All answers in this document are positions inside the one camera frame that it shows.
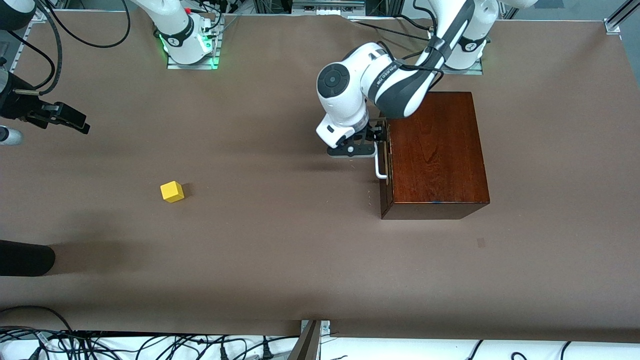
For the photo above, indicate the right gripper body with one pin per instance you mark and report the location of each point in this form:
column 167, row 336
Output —
column 14, row 104

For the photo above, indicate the light wood drawer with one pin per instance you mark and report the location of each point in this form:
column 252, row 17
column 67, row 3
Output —
column 385, row 200

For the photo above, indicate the yellow cube block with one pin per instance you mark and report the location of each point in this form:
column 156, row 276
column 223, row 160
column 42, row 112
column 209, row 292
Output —
column 172, row 192

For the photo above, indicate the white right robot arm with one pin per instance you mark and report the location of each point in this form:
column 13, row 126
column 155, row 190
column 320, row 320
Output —
column 175, row 25

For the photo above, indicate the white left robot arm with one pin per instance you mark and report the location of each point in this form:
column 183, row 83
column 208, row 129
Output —
column 395, row 85

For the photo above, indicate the dark brown wooden cabinet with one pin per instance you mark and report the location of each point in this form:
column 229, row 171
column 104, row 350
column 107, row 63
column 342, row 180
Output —
column 440, row 160

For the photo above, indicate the black ribbed foam pole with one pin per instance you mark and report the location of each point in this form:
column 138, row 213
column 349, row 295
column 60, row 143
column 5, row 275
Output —
column 25, row 258

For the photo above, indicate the brown paper table cover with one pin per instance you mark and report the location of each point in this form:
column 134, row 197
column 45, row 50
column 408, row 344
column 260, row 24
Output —
column 250, row 250

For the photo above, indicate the dark metal strut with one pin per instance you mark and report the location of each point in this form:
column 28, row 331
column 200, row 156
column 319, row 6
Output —
column 306, row 347

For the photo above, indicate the black power plug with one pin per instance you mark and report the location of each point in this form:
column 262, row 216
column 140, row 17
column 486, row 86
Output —
column 224, row 353
column 266, row 353

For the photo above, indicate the aluminium table edge rail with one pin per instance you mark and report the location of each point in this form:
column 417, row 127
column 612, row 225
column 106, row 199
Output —
column 18, row 45

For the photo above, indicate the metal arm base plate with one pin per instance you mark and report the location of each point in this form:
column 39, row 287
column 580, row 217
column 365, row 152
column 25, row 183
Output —
column 195, row 66
column 470, row 71

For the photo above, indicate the aluminium frame profile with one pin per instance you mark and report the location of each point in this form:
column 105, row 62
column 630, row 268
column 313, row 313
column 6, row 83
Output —
column 327, row 9

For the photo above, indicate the silver metal corner bracket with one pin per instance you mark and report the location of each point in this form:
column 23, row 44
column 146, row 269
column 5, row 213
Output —
column 612, row 26
column 325, row 327

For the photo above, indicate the aluminium frame strut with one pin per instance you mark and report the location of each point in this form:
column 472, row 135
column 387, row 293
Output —
column 625, row 12

